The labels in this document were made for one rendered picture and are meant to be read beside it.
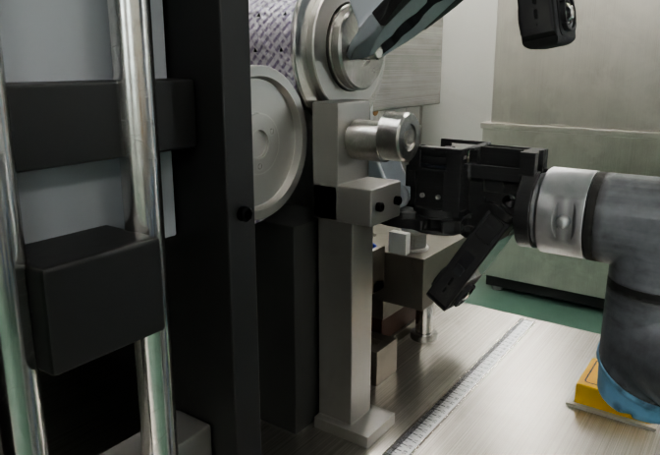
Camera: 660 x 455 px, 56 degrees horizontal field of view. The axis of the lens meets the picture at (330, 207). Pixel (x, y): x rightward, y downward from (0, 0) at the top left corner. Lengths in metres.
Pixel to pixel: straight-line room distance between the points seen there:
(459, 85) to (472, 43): 0.35
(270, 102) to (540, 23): 0.21
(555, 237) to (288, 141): 0.23
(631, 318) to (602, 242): 0.06
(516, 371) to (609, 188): 0.29
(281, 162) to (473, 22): 4.93
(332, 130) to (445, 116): 5.00
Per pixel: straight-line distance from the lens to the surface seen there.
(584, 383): 0.69
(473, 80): 5.39
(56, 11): 0.26
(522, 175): 0.56
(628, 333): 0.55
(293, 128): 0.53
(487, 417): 0.66
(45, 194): 0.26
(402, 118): 0.49
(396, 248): 0.69
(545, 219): 0.54
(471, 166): 0.57
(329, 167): 0.52
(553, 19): 0.46
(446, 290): 0.60
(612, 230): 0.53
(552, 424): 0.66
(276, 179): 0.51
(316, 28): 0.53
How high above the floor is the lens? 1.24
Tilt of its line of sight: 13 degrees down
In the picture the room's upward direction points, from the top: straight up
